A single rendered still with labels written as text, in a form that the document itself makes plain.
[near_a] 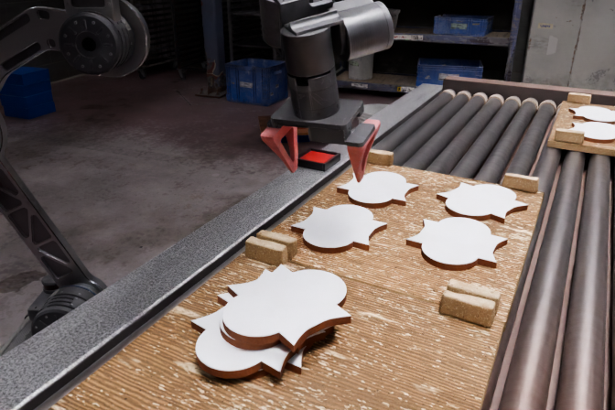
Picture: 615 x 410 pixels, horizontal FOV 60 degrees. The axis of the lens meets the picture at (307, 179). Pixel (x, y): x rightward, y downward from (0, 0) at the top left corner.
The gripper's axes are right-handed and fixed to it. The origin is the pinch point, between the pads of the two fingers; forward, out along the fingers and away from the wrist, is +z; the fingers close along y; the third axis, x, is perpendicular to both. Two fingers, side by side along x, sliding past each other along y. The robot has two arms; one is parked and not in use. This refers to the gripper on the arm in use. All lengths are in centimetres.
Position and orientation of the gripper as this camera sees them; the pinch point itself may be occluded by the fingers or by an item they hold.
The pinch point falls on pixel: (326, 169)
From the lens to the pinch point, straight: 70.7
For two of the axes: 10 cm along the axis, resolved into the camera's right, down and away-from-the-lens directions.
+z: 1.4, 8.2, 5.6
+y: -9.0, -1.4, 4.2
